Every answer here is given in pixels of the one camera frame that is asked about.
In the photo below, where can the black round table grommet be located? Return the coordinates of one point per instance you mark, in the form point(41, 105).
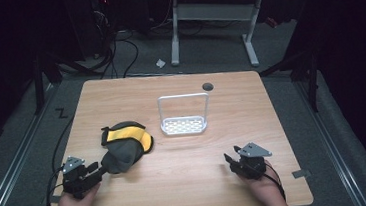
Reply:
point(207, 87)

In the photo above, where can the grey tape piece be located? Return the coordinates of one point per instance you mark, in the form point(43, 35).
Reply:
point(55, 199)
point(301, 173)

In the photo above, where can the desk with white legs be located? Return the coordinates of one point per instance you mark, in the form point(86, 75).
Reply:
point(213, 11)

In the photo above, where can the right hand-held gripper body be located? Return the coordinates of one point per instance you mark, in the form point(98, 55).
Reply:
point(251, 164)

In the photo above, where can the black metal stand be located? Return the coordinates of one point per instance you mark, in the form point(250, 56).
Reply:
point(311, 78)
point(38, 82)

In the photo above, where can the small red object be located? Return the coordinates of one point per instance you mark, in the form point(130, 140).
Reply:
point(271, 21)

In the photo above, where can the white paper scrap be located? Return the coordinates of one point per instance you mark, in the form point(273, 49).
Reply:
point(160, 63)

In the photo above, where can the person's right hand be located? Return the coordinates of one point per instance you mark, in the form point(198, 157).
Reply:
point(264, 189)

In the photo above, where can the metal floor rail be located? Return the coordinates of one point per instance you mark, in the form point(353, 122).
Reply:
point(13, 171)
point(334, 150)

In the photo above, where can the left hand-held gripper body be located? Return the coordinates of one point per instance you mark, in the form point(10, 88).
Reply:
point(77, 182)

